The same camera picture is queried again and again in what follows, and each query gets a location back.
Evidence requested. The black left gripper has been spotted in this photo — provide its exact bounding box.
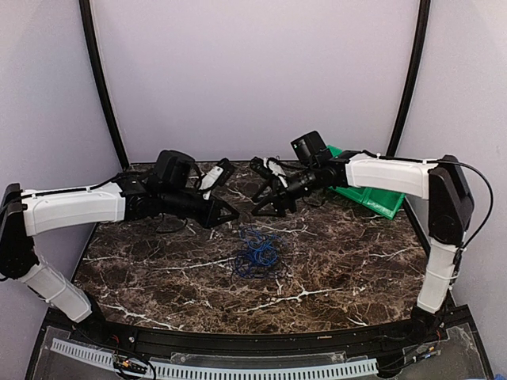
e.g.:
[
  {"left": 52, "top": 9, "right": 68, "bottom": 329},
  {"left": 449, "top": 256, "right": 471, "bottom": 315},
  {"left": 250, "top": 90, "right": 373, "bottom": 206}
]
[{"left": 161, "top": 186, "right": 239, "bottom": 230}]

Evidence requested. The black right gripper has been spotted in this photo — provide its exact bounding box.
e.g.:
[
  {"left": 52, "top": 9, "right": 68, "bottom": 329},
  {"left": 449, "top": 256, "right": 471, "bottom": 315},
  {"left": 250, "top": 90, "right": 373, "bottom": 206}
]
[{"left": 251, "top": 164, "right": 321, "bottom": 217}]

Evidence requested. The blue cable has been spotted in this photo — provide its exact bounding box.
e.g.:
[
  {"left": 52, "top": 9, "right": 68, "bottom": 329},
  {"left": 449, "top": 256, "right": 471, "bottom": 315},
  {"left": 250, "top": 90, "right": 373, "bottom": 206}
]
[{"left": 231, "top": 226, "right": 290, "bottom": 279}]

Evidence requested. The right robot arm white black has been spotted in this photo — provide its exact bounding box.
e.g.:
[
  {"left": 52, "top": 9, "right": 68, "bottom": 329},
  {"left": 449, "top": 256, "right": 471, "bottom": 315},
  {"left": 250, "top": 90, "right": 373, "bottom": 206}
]
[{"left": 250, "top": 131, "right": 475, "bottom": 344}]

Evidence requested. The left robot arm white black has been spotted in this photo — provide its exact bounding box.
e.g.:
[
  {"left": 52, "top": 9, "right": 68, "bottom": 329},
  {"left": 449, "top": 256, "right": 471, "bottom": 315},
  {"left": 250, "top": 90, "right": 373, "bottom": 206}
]
[{"left": 1, "top": 150, "right": 239, "bottom": 345}]

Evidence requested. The green plastic bin left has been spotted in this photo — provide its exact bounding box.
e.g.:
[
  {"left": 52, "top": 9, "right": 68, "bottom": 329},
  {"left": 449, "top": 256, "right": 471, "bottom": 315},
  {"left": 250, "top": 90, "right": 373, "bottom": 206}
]
[{"left": 327, "top": 145, "right": 343, "bottom": 158}]

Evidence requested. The green plastic bin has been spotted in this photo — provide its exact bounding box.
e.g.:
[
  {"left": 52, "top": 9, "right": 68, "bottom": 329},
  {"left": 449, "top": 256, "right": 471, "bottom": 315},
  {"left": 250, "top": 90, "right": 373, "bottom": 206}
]
[
  {"left": 327, "top": 145, "right": 343, "bottom": 158},
  {"left": 363, "top": 188, "right": 405, "bottom": 220},
  {"left": 330, "top": 187, "right": 371, "bottom": 204}
]

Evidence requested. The green plastic bin middle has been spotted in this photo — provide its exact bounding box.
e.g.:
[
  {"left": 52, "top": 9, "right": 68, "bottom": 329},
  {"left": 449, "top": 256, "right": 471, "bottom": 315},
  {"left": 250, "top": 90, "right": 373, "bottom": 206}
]
[{"left": 330, "top": 187, "right": 371, "bottom": 204}]

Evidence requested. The green plastic bin right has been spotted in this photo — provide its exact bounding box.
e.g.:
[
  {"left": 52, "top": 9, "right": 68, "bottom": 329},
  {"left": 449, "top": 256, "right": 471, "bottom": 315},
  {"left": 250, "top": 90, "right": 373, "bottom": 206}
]
[{"left": 363, "top": 188, "right": 405, "bottom": 220}]

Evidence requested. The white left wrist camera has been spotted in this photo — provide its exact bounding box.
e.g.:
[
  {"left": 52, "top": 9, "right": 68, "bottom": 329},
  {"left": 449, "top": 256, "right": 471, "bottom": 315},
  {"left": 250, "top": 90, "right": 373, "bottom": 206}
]
[{"left": 195, "top": 158, "right": 235, "bottom": 200}]

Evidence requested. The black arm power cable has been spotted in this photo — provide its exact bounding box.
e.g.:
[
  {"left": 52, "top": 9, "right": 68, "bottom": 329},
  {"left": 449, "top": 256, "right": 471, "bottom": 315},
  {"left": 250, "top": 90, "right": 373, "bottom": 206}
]
[{"left": 439, "top": 156, "right": 495, "bottom": 254}]

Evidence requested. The black front rail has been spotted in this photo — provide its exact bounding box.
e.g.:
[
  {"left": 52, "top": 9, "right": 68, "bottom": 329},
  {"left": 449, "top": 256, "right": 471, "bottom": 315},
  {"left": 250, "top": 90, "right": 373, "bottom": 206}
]
[{"left": 71, "top": 320, "right": 437, "bottom": 357}]

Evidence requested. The white slotted cable duct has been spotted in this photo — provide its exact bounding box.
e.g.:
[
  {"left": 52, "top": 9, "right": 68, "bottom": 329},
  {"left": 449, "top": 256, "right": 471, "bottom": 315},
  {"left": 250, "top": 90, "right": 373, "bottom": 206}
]
[{"left": 50, "top": 338, "right": 378, "bottom": 380}]

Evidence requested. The black frame post left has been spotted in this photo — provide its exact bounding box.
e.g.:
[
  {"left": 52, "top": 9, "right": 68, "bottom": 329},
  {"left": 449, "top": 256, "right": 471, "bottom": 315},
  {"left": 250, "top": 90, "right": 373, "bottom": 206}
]
[{"left": 78, "top": 0, "right": 130, "bottom": 169}]

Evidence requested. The black frame post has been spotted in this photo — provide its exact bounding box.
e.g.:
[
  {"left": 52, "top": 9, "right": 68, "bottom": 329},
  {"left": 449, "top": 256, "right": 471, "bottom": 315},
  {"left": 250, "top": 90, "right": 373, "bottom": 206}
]
[
  {"left": 78, "top": 0, "right": 130, "bottom": 169},
  {"left": 386, "top": 0, "right": 431, "bottom": 157}
]

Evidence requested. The black frame post right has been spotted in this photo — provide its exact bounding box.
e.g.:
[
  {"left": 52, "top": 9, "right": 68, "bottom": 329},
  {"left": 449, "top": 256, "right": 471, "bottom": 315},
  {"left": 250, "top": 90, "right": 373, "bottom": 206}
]
[{"left": 386, "top": 0, "right": 431, "bottom": 157}]

